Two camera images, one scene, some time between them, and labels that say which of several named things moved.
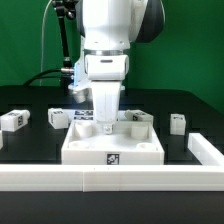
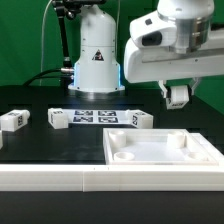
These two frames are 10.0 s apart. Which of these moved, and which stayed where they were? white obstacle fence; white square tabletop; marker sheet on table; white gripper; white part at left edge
Moved: white square tabletop; white gripper
Stayed: white obstacle fence; white part at left edge; marker sheet on table
